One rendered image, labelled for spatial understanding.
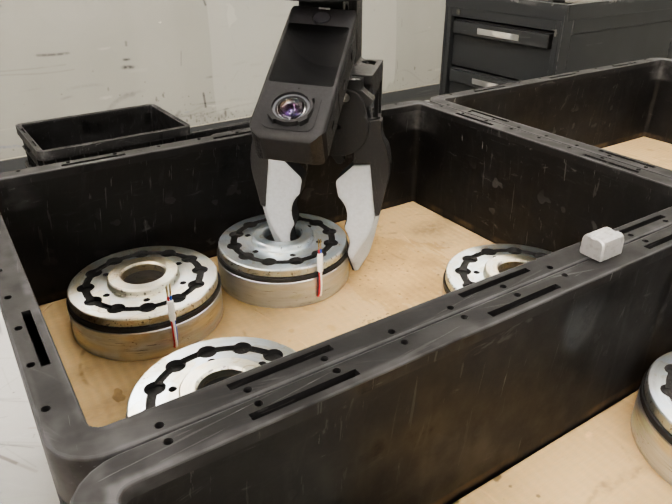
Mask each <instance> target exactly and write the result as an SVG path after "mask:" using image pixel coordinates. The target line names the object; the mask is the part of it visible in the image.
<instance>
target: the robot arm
mask: <svg viewBox="0 0 672 504"><path fill-rule="evenodd" d="M290 1H299V6H293V7H292V9H291V11H290V13H289V16H288V19H287V21H286V24H285V27H284V30H283V32H282V35H281V38H280V41H279V43H278V46H277V49H276V52H275V54H274V57H273V60H272V63H271V65H270V68H269V71H268V73H267V76H266V79H265V82H264V84H263V87H262V90H261V93H260V95H259V98H258V101H257V104H256V106H255V109H254V112H253V115H252V117H251V120H250V123H249V126H250V130H251V134H252V137H253V140H252V144H251V151H250V162H251V169H252V174H253V177H254V181H255V185H256V189H257V192H258V196H259V200H260V204H261V206H263V209H264V213H265V217H266V220H267V223H268V226H269V228H270V231H271V233H272V236H273V238H274V241H275V242H288V241H293V240H296V239H297V235H296V229H295V225H296V223H297V221H298V219H299V211H298V207H297V199H298V196H299V195H300V193H301V192H302V190H303V188H304V187H305V182H306V176H307V172H306V170H305V169H304V168H303V167H302V166H301V165H300V164H299V163H303V164H311V165H321V164H324V163H325V162H326V160H327V159H328V156H332V157H333V159H334V160H335V162H336V163H337V164H343V162H344V160H345V158H346V155H350V154H352V153H354V160H353V162H352V163H351V164H350V165H348V166H347V167H346V168H345V169H344V170H343V171H342V172H341V173H340V175H339V176H338V178H337V180H336V188H337V193H338V197H339V199H340V200H341V201H342V203H343V204H344V205H345V208H346V212H347V218H346V222H345V231H346V233H347V235H348V237H349V246H348V251H347V257H348V260H349V262H350V265H351V267H352V270H354V271H357V270H359V268H360V267H361V265H362V264H363V262H364V261H365V259H366V257H367V256H368V254H369V251H370V249H371V246H372V243H373V239H374V236H375V232H376V228H377V224H378V220H379V216H380V212H381V207H382V203H383V199H384V196H385V192H386V188H387V184H388V181H389V177H390V172H391V149H390V144H389V141H388V140H387V138H386V137H385V135H384V132H383V117H381V110H382V82H383V60H379V59H364V58H362V3H363V0H290ZM374 95H375V96H374ZM373 102H374V117H373V112H372V108H371V104H373Z"/></svg>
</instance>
